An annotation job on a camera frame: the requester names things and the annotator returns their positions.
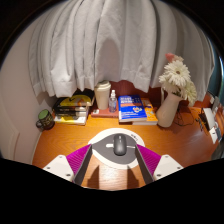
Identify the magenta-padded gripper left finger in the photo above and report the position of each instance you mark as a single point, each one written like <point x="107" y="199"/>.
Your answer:
<point x="62" y="165"/>

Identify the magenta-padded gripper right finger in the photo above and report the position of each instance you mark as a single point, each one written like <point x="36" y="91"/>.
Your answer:
<point x="163" y="166"/>

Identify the dark grey computer mouse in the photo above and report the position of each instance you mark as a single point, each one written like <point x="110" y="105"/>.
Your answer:
<point x="119" y="145"/>

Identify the white and grey mouse pad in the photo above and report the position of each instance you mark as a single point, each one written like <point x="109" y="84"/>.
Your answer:
<point x="103" y="148"/>

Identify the dark mug with green inside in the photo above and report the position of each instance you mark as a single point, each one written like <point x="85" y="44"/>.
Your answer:
<point x="46" y="119"/>

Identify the orange book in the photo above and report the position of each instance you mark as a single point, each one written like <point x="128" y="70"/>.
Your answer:
<point x="151" y="115"/>

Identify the cream ceramic jug vase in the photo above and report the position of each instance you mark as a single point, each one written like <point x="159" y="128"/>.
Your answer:
<point x="166" y="111"/>

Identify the red-brown book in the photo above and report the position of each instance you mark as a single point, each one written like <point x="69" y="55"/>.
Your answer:
<point x="103" y="113"/>

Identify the blue book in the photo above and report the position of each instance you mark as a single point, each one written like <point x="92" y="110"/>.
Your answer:
<point x="131" y="108"/>

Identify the white flat device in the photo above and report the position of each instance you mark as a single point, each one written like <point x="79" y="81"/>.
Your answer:
<point x="209" y="118"/>

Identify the clear spray bottle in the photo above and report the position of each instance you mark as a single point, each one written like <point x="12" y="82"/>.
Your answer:
<point x="112" y="104"/>

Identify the cream tumbler with lid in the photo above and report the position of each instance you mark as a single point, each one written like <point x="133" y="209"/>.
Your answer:
<point x="102" y="96"/>

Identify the white flower bouquet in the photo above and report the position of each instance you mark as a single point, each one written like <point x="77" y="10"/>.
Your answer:
<point x="176" y="76"/>

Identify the white curtain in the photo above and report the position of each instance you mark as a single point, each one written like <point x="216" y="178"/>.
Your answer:
<point x="113" y="43"/>

